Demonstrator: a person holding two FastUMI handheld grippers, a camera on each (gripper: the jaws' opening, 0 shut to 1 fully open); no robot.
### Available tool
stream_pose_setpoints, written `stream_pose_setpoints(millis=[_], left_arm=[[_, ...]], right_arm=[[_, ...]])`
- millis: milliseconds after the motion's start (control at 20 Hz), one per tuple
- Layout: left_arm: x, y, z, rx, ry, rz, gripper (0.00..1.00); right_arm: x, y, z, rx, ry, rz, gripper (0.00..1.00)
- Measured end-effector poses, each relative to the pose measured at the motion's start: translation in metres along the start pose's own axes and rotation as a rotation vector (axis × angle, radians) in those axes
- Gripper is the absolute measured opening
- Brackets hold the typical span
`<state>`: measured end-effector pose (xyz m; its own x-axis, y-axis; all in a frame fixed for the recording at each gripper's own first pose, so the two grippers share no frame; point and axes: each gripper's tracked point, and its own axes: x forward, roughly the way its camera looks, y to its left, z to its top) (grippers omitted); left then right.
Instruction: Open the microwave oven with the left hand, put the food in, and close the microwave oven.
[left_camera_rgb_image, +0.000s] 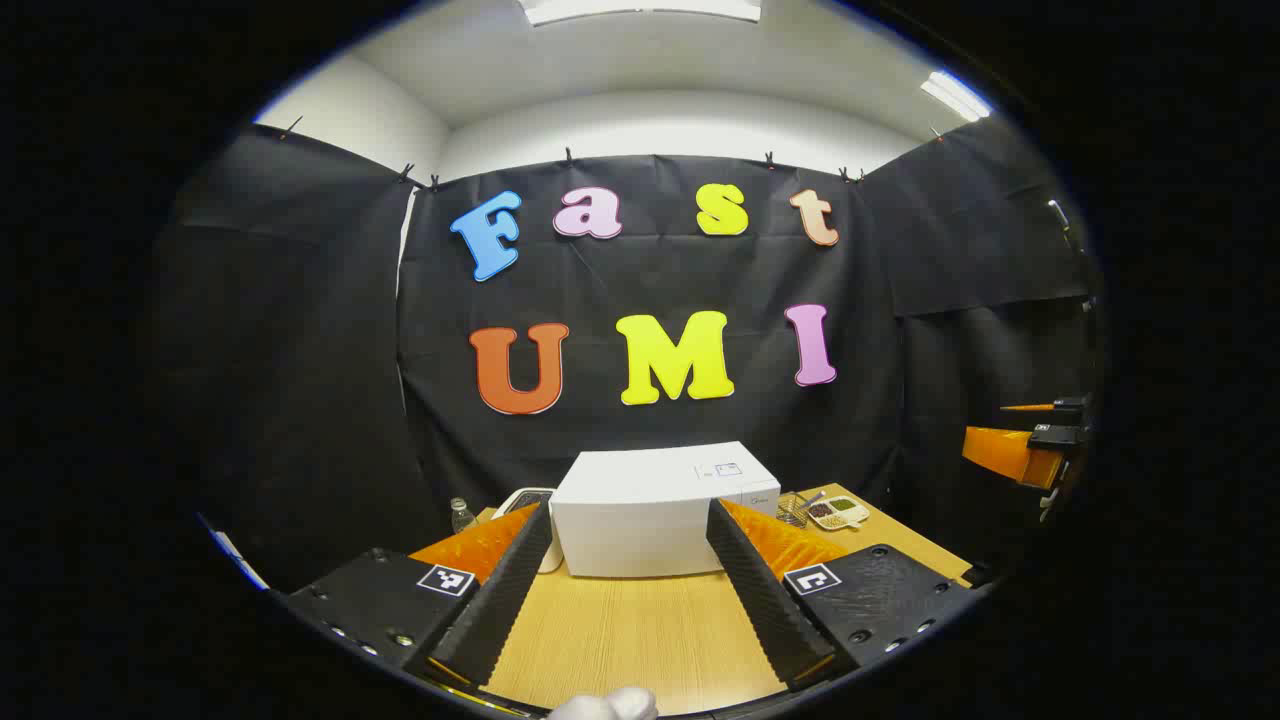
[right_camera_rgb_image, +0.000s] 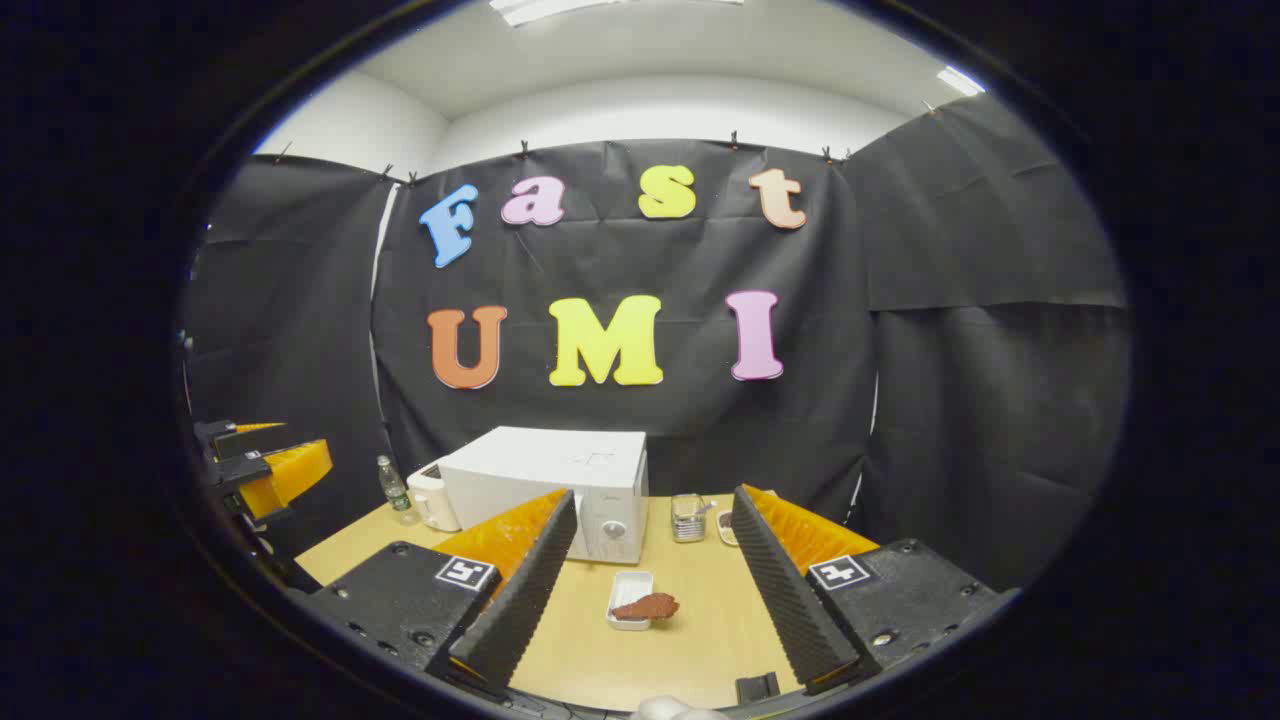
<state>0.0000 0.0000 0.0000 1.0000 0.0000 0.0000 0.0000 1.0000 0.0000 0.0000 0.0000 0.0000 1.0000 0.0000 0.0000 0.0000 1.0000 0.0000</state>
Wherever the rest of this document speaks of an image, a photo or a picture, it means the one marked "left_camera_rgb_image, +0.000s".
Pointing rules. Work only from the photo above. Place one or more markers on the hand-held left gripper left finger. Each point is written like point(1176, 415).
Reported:
point(495, 600)

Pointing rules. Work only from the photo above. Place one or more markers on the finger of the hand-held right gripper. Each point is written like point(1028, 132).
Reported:
point(1070, 404)
point(1000, 450)

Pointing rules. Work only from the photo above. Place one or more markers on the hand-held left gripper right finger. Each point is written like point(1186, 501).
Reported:
point(765, 600)

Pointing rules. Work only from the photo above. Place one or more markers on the white microwave oven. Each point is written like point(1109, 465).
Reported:
point(640, 510)

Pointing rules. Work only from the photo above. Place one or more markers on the white toaster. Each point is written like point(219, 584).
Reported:
point(520, 497)

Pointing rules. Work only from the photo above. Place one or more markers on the white divided dish with beans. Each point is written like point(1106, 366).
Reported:
point(840, 512)

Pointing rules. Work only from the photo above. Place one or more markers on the clear plastic water bottle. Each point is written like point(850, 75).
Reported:
point(462, 517)

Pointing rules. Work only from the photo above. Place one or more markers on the metal spoon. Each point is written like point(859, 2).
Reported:
point(812, 498)

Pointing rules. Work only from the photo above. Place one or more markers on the long ceiling light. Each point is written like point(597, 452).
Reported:
point(640, 10)
point(955, 95)

